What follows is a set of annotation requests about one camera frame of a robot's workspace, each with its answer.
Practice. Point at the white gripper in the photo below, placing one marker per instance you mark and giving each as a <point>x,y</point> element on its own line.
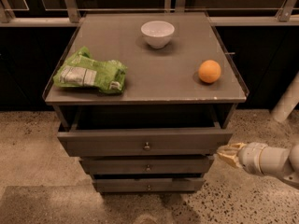
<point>250,156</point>

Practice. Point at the grey top drawer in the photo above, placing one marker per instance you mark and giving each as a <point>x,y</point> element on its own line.
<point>144,130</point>

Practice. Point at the grey drawer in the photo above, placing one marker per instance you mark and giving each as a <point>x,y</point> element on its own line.
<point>144,130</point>
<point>190,164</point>
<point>147,183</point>

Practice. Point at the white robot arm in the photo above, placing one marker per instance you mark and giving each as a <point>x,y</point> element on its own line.
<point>260,159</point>

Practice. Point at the grey drawer cabinet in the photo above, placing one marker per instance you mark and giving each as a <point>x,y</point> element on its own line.
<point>166,76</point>

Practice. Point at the grey bottom drawer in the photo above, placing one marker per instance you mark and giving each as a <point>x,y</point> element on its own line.
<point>147,183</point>

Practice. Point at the grey middle drawer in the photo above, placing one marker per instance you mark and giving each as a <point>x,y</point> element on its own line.
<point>190,164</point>

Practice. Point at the orange fruit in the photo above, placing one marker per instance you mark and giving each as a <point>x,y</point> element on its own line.
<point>209,71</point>

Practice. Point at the white ceramic bowl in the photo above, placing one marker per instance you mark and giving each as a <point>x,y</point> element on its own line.
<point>157,34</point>

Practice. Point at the green chip bag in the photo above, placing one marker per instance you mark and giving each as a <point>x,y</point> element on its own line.
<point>81,70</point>

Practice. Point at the metal railing frame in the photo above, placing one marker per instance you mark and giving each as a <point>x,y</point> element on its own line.
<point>70,13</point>

